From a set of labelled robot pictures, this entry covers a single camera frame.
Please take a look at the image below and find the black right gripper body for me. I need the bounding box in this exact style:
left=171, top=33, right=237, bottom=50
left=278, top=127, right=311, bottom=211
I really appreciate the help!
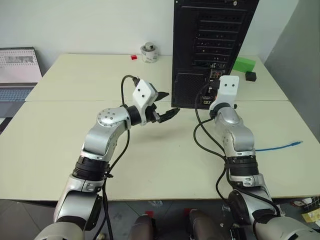
left=201, top=86, right=218, bottom=110

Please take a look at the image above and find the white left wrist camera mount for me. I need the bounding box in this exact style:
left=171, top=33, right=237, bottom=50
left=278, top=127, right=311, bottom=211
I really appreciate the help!
left=131, top=79, right=159, bottom=127

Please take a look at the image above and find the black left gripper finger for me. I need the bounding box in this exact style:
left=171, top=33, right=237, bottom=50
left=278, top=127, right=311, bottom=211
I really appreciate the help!
left=157, top=107, right=181, bottom=124
left=155, top=91, right=171, bottom=103

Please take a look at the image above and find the black computer tower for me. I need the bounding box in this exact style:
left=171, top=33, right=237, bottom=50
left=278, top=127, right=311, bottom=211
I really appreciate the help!
left=170, top=0, right=261, bottom=111

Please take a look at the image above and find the white tape roll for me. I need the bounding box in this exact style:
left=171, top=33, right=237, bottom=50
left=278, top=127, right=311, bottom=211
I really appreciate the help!
left=139, top=44, right=161, bottom=64

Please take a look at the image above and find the grey open laptop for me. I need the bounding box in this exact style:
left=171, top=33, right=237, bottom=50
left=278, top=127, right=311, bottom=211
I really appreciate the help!
left=0, top=46, right=43, bottom=103

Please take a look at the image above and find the green box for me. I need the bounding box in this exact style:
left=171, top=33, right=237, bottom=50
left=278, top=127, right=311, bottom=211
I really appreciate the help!
left=233, top=56, right=257, bottom=73

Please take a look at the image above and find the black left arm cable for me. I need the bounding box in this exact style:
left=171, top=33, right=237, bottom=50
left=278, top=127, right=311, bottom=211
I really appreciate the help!
left=93, top=74, right=140, bottom=240

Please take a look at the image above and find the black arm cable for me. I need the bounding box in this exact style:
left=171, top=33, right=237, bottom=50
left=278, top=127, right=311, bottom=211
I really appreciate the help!
left=93, top=74, right=140, bottom=240
left=192, top=83, right=283, bottom=218

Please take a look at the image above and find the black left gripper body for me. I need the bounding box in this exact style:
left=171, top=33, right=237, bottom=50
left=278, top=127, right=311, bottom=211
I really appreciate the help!
left=145, top=91, right=161, bottom=124

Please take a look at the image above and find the blue ethernet cable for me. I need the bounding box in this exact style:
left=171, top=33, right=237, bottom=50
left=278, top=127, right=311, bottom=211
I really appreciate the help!
left=254, top=140, right=305, bottom=153

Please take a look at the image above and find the dark rounded shape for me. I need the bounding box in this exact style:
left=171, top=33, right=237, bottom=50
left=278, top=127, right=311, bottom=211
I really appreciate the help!
left=129, top=214, right=157, bottom=240

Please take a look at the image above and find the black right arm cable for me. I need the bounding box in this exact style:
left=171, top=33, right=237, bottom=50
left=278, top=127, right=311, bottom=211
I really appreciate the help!
left=192, top=83, right=283, bottom=218

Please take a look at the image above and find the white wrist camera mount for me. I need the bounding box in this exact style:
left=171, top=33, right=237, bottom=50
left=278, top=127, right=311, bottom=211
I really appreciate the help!
left=131, top=79, right=159, bottom=127
left=209, top=74, right=240, bottom=111

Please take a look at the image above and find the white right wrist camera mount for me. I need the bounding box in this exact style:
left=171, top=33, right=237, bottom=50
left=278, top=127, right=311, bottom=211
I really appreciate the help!
left=209, top=74, right=240, bottom=111

